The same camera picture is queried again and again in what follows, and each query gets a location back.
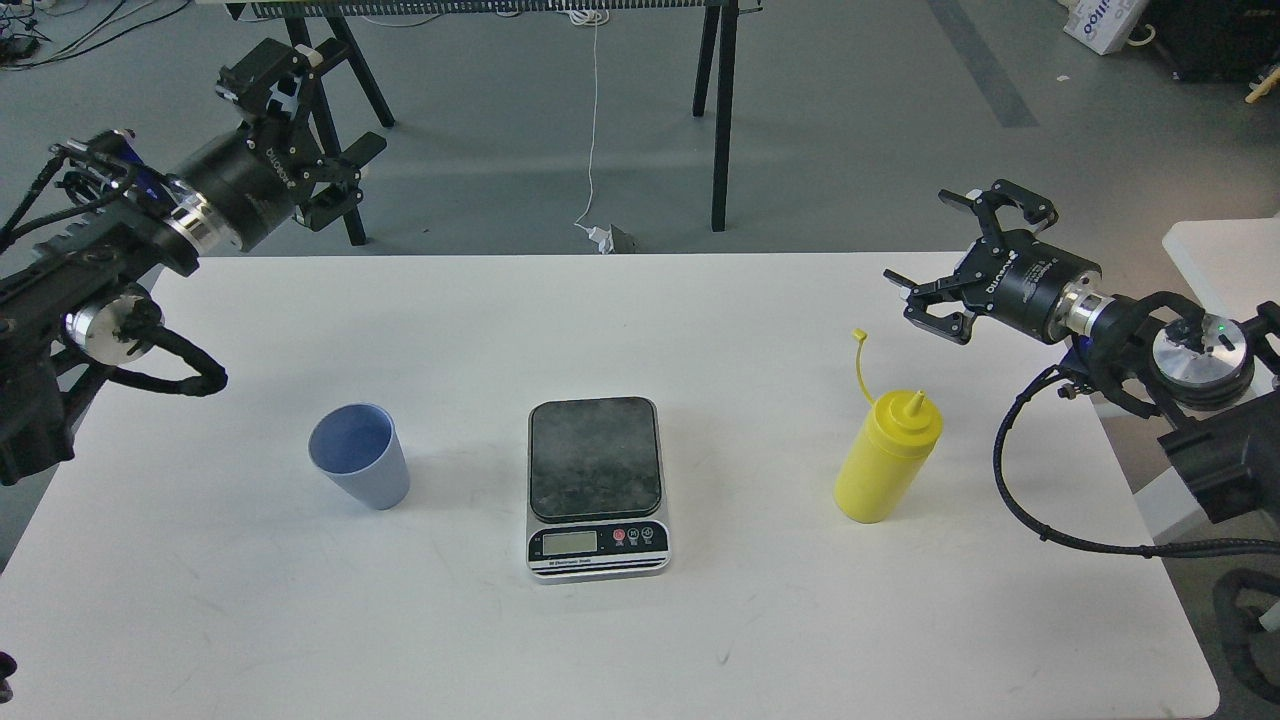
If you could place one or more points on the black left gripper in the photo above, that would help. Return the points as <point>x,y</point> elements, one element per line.
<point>234,189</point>

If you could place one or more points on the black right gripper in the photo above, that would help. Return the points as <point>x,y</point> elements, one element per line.
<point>1026,290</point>

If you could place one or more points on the yellow squeeze bottle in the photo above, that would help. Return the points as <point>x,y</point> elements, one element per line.
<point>897,435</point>

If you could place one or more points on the blue plastic cup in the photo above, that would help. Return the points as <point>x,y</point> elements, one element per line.
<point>357,447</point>

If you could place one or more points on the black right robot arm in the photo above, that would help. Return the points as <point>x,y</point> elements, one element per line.
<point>1162,355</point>

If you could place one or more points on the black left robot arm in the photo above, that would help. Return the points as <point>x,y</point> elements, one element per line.
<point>79,318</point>

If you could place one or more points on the silver digital kitchen scale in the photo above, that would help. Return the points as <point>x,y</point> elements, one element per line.
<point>596,495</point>

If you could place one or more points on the black trestle table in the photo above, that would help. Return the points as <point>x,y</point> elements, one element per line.
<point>714,78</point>

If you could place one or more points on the white cardboard box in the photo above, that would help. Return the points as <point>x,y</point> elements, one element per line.
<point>1106,27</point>

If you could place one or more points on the white power adapter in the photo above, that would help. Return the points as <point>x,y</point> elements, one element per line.
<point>612,240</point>

